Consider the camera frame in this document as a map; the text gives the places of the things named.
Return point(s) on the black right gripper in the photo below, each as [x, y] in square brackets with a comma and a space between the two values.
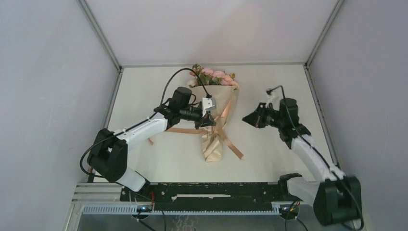
[254, 119]

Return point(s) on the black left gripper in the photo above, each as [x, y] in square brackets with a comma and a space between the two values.
[208, 121]

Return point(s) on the tan ribbon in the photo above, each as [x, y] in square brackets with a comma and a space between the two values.
[213, 137]

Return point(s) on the brown wrapping paper sheet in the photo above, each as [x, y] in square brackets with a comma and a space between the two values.
[222, 95]

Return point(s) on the pink fake rose sprig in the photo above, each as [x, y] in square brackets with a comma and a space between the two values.
[198, 77]

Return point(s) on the pink fake rose stem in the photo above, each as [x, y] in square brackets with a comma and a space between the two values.
[219, 78]

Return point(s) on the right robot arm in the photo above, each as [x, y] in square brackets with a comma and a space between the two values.
[336, 198]

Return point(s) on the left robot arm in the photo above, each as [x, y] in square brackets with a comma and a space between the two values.
[109, 154]

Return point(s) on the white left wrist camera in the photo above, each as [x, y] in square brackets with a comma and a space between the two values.
[208, 104]

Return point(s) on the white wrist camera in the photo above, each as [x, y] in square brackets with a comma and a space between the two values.
[208, 104]
[272, 97]

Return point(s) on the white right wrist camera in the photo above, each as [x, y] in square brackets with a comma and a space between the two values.
[272, 97]

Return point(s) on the black mounting base rail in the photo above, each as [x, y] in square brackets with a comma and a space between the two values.
[201, 203]

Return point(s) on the white slotted cable duct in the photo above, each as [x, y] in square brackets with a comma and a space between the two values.
[272, 209]

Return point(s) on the aluminium frame rail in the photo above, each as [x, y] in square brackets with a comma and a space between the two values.
[166, 192]

